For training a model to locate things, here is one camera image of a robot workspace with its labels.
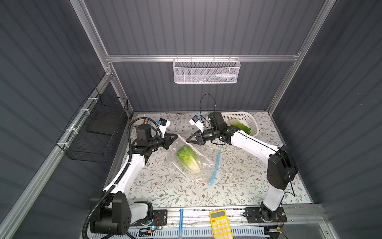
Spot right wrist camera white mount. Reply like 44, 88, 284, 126
189, 115, 206, 132

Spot black wire mesh basket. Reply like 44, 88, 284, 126
56, 90, 129, 163

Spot clear zip-top bag blue seal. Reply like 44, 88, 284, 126
176, 148, 221, 186

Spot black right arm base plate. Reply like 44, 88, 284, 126
242, 206, 287, 223

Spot white perforated plastic basket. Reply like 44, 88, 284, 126
221, 112, 259, 136

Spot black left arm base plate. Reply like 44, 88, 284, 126
147, 209, 168, 226

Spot white wire wall basket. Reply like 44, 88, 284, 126
172, 58, 241, 84

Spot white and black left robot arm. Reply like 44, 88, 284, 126
82, 118, 178, 239

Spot blue pen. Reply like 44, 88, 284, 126
179, 208, 184, 239

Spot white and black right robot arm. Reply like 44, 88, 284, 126
186, 112, 298, 222

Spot clear zip-top bag pink seal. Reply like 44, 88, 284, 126
166, 135, 215, 184

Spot white slotted cable duct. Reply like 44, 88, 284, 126
128, 226, 270, 239

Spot chinese cabbage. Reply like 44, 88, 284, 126
176, 145, 201, 174
236, 122, 251, 135
229, 119, 243, 128

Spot yellow calculator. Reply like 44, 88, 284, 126
209, 209, 233, 239

